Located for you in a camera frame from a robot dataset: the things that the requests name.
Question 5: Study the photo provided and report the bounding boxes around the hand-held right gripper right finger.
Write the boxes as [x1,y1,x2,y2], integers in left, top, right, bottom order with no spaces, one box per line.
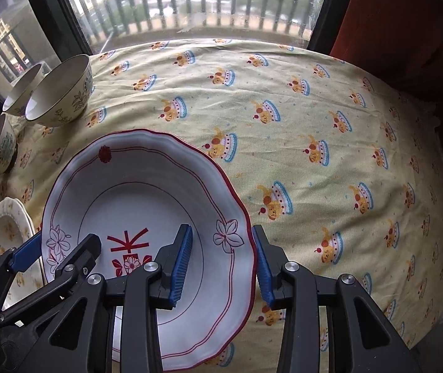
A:
[251,224,420,373]

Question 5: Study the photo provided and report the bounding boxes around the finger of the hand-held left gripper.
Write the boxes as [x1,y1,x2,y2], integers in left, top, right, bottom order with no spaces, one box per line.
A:
[0,234,44,297]
[0,234,102,322]

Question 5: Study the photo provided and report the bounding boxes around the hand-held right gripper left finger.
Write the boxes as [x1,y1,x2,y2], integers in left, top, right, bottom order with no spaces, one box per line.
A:
[19,223,194,373]

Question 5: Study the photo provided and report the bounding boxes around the large ruffled yellow flower plate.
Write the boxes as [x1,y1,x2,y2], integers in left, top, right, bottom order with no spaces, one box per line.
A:
[0,197,47,311]

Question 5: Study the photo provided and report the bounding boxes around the white red-rimmed plate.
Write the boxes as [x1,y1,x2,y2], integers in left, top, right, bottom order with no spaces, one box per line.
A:
[40,129,259,361]

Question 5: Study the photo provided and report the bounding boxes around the yellow printed tablecloth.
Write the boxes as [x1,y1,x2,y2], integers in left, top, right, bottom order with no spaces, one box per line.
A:
[0,38,443,373]

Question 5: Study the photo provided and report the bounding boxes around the red curtain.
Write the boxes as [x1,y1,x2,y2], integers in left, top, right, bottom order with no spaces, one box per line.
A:
[328,0,443,164]

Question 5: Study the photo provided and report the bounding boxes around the black window frame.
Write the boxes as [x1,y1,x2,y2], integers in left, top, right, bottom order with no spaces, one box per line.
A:
[0,0,358,98]

